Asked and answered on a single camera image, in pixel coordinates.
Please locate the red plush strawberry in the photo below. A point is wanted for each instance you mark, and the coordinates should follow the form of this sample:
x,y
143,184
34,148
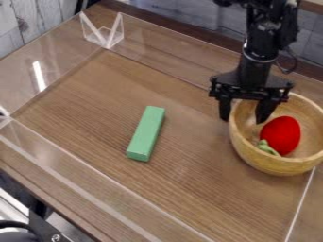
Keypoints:
x,y
281,136

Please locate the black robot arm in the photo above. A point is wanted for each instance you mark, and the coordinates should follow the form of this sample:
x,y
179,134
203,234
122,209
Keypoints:
x,y
271,31

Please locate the light wooden bowl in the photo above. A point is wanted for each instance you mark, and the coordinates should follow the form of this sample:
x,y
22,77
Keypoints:
x,y
245,133

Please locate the black clamp under table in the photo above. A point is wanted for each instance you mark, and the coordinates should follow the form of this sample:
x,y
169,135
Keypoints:
x,y
28,228

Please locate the clear acrylic corner bracket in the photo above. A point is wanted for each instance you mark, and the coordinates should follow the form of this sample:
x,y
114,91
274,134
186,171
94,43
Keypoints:
x,y
106,37

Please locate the green rectangular block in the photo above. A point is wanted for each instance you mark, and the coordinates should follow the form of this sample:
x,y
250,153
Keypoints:
x,y
143,139

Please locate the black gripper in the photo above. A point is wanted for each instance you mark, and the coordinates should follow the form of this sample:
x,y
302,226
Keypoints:
x,y
226,88

